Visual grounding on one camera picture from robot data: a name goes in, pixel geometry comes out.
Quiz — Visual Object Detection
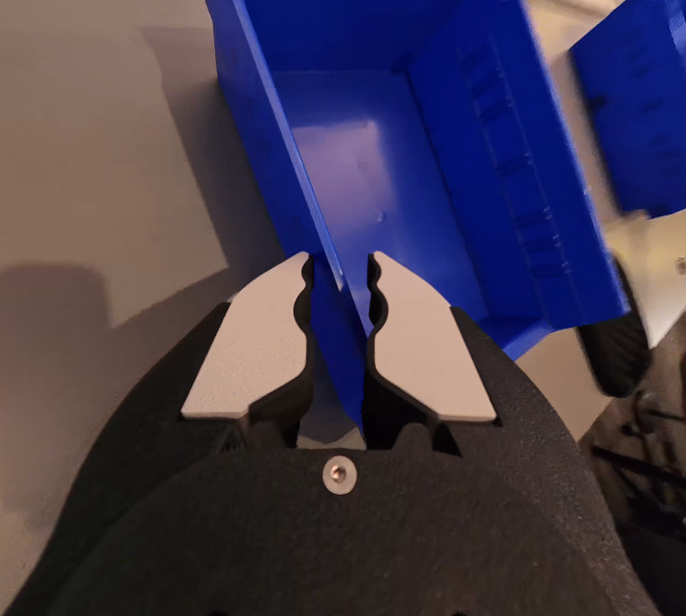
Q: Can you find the blue plastic bin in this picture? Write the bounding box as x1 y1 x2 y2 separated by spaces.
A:
568 0 686 220
197 0 632 437

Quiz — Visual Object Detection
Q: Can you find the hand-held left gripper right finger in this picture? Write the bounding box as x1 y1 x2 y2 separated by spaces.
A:
362 251 497 450

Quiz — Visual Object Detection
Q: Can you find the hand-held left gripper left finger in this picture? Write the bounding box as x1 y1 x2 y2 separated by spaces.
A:
180 251 316 448

